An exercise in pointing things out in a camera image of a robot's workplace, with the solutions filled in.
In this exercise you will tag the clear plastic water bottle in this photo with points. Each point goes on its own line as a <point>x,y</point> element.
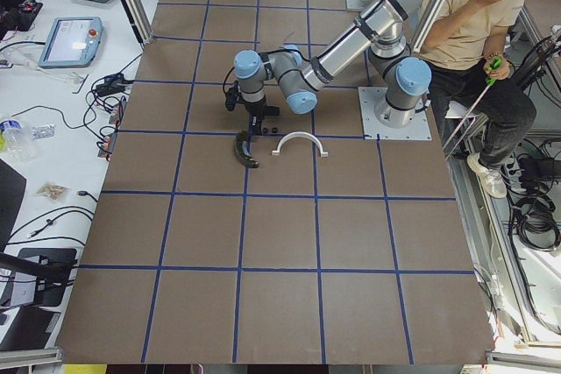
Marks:
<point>18,140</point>

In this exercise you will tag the olive green curved part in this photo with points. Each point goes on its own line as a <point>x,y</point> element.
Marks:
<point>241,150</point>

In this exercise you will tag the green handled tool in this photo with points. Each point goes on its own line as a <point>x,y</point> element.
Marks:
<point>493,64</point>

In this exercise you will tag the seated person beige shirt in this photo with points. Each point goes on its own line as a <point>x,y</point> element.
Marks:
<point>465,34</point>

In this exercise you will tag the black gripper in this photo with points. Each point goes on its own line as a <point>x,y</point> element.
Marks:
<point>258,109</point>

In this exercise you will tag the bag of small parts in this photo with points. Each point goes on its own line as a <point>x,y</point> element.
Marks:
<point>52,191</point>

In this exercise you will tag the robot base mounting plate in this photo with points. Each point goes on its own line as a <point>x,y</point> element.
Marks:
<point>382,122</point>

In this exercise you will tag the white curved plastic bracket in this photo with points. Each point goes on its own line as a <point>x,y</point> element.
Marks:
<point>300,138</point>

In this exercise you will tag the blue teach pendant front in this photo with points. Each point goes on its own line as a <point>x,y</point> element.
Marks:
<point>72,42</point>

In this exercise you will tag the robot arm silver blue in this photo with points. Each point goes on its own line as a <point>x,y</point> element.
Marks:
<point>377,31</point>

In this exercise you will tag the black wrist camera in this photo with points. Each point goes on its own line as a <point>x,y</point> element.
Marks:
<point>232,97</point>

